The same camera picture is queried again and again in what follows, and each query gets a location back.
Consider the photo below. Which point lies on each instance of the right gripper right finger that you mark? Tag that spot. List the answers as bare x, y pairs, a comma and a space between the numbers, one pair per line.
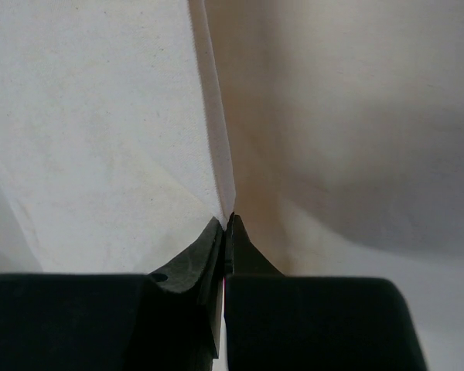
248, 318

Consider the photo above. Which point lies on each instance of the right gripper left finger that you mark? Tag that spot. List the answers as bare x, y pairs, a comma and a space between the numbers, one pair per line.
187, 307

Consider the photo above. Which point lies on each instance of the beige cloth wrap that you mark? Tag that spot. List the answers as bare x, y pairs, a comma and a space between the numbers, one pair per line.
334, 128

